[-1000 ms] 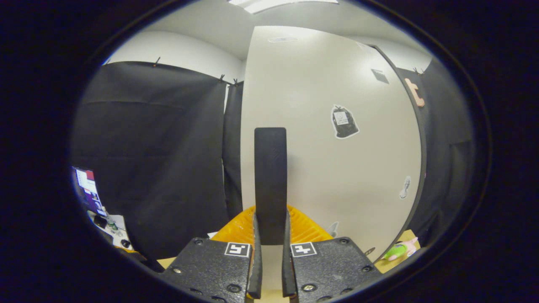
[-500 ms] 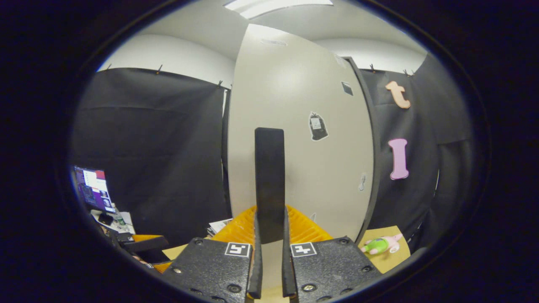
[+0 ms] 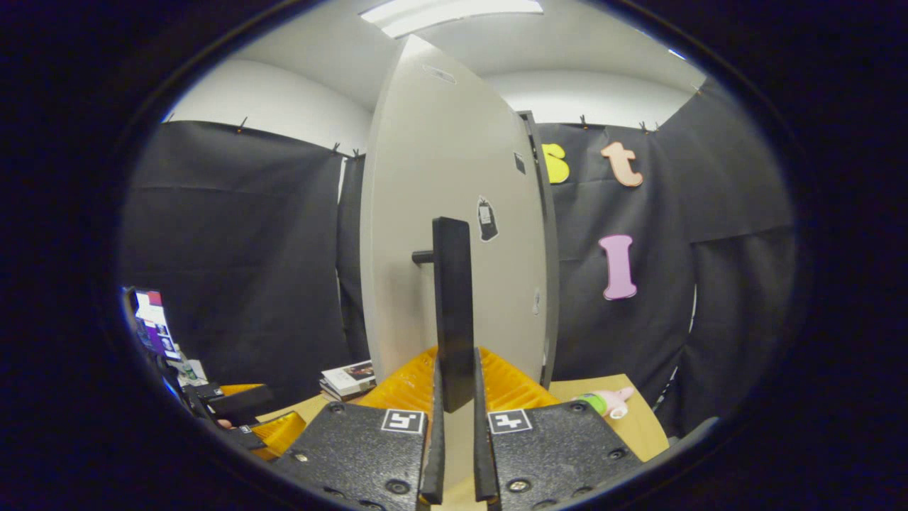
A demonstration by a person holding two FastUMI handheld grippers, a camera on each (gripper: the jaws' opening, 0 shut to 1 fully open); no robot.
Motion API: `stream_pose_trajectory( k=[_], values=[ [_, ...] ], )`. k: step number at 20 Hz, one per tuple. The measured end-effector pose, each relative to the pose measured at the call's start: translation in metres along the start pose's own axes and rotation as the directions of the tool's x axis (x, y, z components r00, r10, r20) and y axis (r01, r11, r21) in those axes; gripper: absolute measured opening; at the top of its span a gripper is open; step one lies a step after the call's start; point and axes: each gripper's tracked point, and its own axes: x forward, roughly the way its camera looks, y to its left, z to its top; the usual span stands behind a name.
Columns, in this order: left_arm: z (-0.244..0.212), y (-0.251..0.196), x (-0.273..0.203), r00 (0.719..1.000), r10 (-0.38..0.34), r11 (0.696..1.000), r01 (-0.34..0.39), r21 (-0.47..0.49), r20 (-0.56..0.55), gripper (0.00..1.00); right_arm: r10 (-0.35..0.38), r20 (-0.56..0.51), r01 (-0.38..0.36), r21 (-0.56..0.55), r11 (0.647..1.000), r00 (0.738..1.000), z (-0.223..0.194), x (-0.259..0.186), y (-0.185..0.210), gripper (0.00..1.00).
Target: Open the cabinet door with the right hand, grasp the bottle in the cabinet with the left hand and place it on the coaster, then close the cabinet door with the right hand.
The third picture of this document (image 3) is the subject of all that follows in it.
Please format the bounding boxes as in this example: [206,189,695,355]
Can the grey cabinet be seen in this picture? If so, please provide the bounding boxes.
[516,110,563,391]

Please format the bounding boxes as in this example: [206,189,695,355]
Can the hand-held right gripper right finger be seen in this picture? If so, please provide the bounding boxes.
[473,346,646,508]

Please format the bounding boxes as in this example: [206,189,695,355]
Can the grey cabinet door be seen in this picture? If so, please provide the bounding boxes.
[360,35,550,487]

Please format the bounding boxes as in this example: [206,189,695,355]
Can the pink green plush toy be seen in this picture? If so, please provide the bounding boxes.
[573,387,636,419]

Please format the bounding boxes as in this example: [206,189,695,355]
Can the black cabinet door handle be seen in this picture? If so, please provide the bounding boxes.
[411,216,475,414]

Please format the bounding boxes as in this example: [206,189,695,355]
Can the black backdrop cloth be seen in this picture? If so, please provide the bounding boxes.
[121,78,795,437]

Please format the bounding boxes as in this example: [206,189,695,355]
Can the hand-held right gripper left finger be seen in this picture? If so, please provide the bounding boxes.
[273,346,446,508]

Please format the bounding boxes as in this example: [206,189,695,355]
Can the computer monitor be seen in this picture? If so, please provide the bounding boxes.
[128,287,182,363]

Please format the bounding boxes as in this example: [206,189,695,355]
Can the dark book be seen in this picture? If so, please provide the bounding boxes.
[319,383,379,403]

